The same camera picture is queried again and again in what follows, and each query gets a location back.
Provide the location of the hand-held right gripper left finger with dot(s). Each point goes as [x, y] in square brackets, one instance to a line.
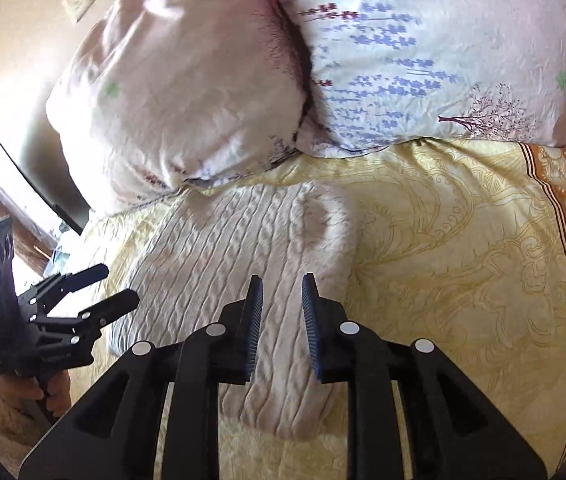
[255, 320]

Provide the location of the pale pink pillow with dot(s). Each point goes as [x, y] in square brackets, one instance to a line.
[163, 85]

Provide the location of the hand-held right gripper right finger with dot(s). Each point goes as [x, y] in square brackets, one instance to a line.
[310, 325]

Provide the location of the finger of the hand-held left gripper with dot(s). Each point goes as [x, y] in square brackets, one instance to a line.
[83, 276]
[118, 302]

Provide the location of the white blue floral pillow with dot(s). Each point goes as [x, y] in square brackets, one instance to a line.
[438, 35]

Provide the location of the white wall switch plate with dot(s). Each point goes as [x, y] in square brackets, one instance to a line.
[77, 4]

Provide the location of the dark flat panel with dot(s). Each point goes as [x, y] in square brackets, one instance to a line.
[38, 180]

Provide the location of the yellow patterned bed sheet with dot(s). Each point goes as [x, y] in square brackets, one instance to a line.
[463, 260]

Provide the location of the person's left hand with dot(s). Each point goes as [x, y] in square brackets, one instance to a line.
[55, 392]

